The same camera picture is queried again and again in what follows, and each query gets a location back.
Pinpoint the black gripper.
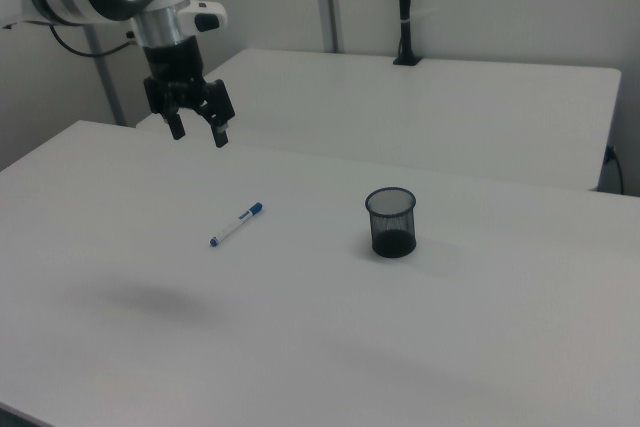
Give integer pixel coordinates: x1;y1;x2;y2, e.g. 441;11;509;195
142;38;237;149

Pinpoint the blue and white marker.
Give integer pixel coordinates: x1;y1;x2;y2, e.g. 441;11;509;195
208;201;265;249

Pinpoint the white back table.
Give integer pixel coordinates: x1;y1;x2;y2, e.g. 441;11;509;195
135;48;623;192

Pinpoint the black mesh pen cup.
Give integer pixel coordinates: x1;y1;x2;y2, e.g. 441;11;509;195
364;186;418;260

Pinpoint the black pole with clamp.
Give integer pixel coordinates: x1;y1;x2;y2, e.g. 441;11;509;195
392;0;424;68

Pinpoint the grey slim partition post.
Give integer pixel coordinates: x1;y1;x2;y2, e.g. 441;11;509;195
83;25;127;128

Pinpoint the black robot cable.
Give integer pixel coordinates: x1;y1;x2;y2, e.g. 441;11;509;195
48;24;137;58

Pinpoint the black cable with plug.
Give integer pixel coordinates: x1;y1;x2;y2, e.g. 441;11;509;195
604;145;626;196

